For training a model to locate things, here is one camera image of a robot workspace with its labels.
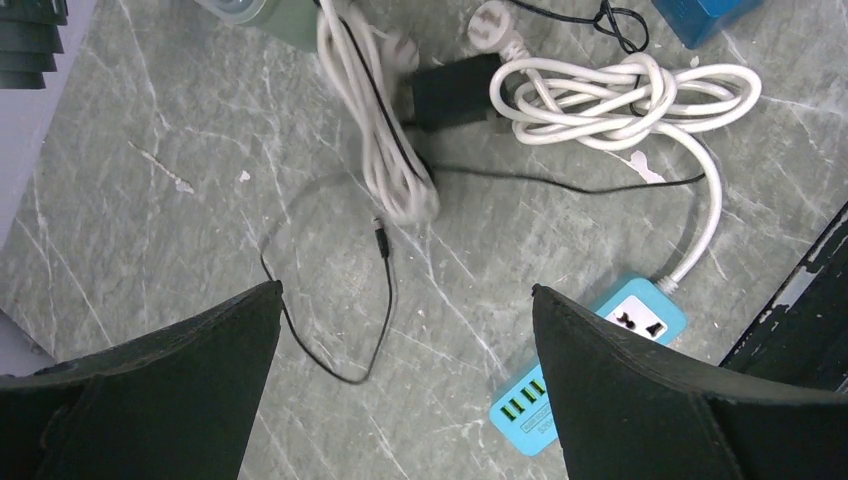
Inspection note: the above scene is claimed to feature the teal power strip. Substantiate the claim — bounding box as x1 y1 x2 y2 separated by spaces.
488 276 689 458

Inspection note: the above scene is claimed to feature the translucent green storage box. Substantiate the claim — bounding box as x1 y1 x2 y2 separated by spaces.
197 0 319 53

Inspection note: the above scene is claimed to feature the white cable of orange strip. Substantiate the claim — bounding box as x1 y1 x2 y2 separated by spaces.
316 0 441 225

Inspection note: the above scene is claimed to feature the black corrugated hose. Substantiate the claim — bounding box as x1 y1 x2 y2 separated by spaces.
0 0 69 91

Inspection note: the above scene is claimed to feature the white cable of teal strip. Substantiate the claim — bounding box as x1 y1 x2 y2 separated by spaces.
467 0 763 296

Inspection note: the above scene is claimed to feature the black power adapter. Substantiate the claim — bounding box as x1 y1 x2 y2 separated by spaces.
401 53 502 133

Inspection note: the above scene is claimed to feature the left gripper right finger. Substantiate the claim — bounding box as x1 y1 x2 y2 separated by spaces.
532 284 847 479

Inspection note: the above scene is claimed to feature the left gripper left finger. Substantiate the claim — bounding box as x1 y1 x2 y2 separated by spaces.
1 281 283 479

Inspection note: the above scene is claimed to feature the blue cube socket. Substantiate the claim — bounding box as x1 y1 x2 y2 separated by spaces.
652 0 763 50

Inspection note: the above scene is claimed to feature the thin black adapter cable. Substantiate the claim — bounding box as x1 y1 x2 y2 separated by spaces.
259 0 708 386

